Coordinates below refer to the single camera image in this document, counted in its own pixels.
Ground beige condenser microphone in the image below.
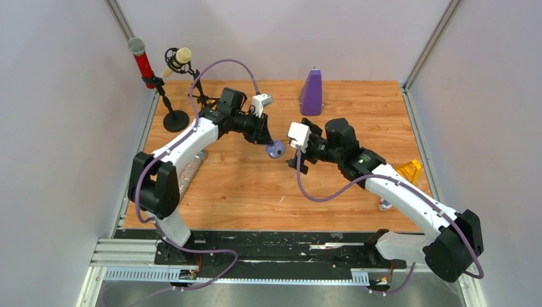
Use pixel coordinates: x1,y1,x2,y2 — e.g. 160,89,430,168
160,47,192,79

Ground colourful toy truck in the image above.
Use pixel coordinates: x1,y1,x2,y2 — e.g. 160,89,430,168
396,159,423,185

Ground aluminium frame rail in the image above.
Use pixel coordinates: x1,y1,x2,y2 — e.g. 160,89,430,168
90,239,157,267

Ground red microphone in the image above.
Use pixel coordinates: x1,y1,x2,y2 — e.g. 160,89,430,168
127,37,155,89

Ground black round-base mic stand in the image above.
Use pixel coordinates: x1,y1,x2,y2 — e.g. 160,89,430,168
141,75,189,132

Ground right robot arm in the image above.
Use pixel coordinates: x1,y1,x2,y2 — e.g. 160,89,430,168
287,118,485,283

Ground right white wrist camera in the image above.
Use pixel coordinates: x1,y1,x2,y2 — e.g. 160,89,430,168
287,122,311,153

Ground lavender oval charging case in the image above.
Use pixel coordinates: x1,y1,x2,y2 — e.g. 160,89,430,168
265,139,286,159

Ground silver glitter microphone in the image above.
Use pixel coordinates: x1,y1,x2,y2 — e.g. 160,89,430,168
178,150,208,200

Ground purple metronome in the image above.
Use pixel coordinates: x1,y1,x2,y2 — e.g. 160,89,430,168
298,67,323,116

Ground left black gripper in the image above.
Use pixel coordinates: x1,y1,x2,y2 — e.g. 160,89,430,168
231,109,274,146

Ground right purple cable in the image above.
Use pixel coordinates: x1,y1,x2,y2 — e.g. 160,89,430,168
295,148,484,295

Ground small red white toy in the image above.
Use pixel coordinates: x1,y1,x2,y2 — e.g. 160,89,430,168
378,199,392,211

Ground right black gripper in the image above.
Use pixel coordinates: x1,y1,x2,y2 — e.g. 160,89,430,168
287,126,342,175

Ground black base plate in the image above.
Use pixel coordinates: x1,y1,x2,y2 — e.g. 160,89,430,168
114,229,407,280

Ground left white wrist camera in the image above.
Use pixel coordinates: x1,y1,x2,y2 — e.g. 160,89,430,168
250,93,274,118

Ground slotted cable duct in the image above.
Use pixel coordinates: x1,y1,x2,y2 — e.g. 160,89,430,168
104,267,370,285

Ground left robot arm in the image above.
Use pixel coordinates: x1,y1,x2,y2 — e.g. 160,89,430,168
127,88,285,264

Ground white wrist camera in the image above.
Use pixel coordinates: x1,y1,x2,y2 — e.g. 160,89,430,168
287,122,311,153
250,93,274,118

